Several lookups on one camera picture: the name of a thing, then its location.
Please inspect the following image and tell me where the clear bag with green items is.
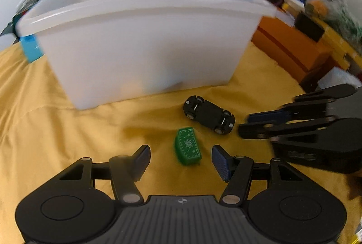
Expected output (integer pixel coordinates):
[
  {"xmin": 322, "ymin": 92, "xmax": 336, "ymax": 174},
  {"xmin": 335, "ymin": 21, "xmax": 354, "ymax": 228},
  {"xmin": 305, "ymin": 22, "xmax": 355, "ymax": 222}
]
[{"xmin": 305, "ymin": 0, "xmax": 362, "ymax": 35}]

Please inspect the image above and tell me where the yellow box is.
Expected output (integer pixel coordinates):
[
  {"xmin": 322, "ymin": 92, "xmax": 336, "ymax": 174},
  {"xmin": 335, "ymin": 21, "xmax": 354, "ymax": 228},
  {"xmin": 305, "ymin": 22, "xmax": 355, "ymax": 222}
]
[{"xmin": 294, "ymin": 0, "xmax": 362, "ymax": 69}]

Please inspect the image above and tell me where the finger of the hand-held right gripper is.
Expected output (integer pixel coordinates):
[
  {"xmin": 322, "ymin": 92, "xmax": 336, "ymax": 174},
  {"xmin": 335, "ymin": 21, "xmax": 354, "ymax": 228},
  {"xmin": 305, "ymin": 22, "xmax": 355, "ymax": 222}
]
[
  {"xmin": 238, "ymin": 115, "xmax": 338, "ymax": 141},
  {"xmin": 247, "ymin": 84, "xmax": 357, "ymax": 124}
]

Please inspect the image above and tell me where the small white carton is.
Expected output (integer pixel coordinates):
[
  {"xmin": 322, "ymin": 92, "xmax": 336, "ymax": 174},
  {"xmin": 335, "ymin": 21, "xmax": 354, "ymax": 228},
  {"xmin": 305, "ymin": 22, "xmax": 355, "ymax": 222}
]
[{"xmin": 283, "ymin": 0, "xmax": 307, "ymax": 14}]

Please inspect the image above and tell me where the green toy block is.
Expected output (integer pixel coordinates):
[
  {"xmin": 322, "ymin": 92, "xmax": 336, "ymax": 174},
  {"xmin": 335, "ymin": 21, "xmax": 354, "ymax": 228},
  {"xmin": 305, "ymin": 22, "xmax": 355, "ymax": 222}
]
[{"xmin": 174, "ymin": 127, "xmax": 203, "ymax": 166}]

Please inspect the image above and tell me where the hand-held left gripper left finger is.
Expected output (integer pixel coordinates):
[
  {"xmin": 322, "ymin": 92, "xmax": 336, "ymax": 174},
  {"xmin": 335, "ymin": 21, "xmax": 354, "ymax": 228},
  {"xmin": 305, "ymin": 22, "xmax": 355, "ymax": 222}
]
[{"xmin": 58, "ymin": 144, "xmax": 152, "ymax": 206}]

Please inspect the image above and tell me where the white paper packet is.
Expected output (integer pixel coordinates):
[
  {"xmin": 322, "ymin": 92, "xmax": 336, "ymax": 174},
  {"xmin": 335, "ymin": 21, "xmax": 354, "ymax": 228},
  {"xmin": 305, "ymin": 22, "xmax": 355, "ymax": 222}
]
[{"xmin": 318, "ymin": 67, "xmax": 360, "ymax": 92}]

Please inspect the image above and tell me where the black toy car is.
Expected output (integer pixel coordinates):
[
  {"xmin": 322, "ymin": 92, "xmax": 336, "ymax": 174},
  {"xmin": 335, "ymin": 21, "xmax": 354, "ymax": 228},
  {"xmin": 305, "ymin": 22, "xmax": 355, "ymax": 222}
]
[{"xmin": 183, "ymin": 95, "xmax": 236, "ymax": 136}]

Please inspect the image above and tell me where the orange box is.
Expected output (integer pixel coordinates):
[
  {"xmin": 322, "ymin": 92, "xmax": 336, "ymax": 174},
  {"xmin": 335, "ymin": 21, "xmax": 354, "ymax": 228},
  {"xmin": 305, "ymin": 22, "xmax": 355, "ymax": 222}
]
[{"xmin": 251, "ymin": 16, "xmax": 333, "ymax": 92}]

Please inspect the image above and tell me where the white plastic bin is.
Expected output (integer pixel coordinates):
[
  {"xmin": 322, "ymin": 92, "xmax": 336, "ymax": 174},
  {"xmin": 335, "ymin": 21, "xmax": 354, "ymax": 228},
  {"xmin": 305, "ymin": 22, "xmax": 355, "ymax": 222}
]
[{"xmin": 16, "ymin": 0, "xmax": 279, "ymax": 110}]

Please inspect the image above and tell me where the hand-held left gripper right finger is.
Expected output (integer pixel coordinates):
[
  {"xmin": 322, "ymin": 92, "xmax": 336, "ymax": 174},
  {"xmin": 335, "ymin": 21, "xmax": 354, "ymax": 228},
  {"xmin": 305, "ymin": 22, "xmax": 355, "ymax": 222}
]
[{"xmin": 211, "ymin": 144, "xmax": 301, "ymax": 205}]

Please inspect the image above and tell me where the yellow cloth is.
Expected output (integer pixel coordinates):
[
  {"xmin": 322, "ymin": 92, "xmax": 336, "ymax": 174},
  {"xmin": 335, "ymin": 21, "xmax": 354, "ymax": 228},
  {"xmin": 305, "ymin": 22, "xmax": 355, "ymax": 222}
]
[{"xmin": 0, "ymin": 39, "xmax": 362, "ymax": 244}]

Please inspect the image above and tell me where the black box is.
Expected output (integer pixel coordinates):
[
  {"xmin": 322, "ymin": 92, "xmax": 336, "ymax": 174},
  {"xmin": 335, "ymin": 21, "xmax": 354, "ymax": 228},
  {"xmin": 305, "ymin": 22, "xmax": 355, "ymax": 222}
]
[{"xmin": 295, "ymin": 13, "xmax": 326, "ymax": 41}]

